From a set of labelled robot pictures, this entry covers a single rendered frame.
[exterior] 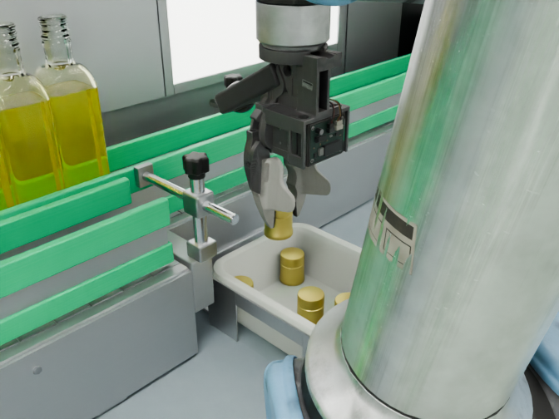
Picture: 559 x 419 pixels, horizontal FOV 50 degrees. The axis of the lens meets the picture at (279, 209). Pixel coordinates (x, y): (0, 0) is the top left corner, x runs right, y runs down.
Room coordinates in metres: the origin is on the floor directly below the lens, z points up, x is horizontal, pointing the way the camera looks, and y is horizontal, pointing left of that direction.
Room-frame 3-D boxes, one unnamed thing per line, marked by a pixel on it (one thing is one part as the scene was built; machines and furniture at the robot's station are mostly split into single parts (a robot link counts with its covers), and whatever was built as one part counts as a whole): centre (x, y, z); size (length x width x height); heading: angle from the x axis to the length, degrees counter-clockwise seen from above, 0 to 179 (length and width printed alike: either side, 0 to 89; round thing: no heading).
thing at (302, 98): (0.62, -0.02, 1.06); 0.09 x 0.08 x 0.12; 44
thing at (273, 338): (0.64, -0.02, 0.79); 0.27 x 0.17 x 0.08; 46
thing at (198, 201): (0.60, 0.11, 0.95); 0.17 x 0.03 x 0.12; 46
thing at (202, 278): (0.62, 0.12, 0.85); 0.09 x 0.04 x 0.07; 46
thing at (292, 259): (0.71, -0.02, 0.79); 0.04 x 0.04 x 0.04
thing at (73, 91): (0.65, 0.24, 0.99); 0.06 x 0.06 x 0.21; 46
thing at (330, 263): (0.62, -0.04, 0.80); 0.22 x 0.17 x 0.09; 46
